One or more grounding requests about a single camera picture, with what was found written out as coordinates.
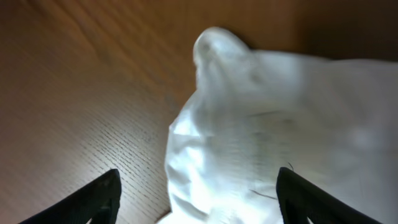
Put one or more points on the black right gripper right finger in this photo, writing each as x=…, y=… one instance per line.
x=301, y=202

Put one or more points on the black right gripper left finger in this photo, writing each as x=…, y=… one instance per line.
x=97, y=202

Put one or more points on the white t-shirt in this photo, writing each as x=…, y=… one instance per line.
x=334, y=122

